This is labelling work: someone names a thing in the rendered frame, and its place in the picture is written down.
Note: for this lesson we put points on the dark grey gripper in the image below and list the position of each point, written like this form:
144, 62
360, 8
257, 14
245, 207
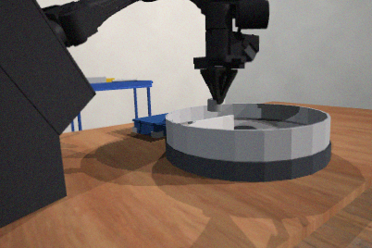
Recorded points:
214, 67

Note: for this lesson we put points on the silver metal bushing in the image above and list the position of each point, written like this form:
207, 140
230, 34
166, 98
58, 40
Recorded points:
213, 106

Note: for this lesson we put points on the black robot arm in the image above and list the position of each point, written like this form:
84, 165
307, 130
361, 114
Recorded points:
80, 20

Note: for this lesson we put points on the blue open box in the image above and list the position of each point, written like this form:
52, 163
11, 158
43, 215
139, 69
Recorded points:
154, 123

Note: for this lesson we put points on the grey round turntable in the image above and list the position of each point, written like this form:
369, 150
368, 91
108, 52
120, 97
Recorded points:
249, 142

